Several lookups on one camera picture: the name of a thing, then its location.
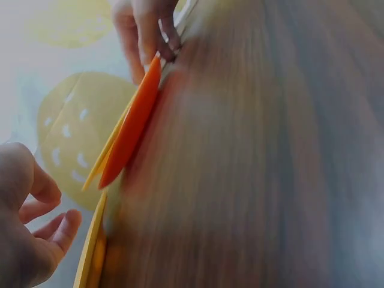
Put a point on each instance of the person's left fingers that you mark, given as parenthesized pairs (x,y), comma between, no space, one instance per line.
(66,228)

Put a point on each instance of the thin yellow flat object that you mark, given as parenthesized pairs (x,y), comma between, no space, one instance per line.
(109,147)

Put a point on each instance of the person's right hand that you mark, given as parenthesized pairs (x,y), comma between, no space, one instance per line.
(147,18)

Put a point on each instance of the person's left thumb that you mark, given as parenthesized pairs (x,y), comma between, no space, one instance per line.
(43,186)

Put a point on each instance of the orange oblong object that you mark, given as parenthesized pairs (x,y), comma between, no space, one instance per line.
(135,126)

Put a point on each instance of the person's right fingers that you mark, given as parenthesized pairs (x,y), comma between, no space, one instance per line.
(147,45)

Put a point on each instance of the person's left hand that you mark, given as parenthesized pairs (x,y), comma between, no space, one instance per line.
(18,240)

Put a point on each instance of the long yellow-orange flat object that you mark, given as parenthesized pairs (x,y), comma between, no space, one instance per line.
(90,255)

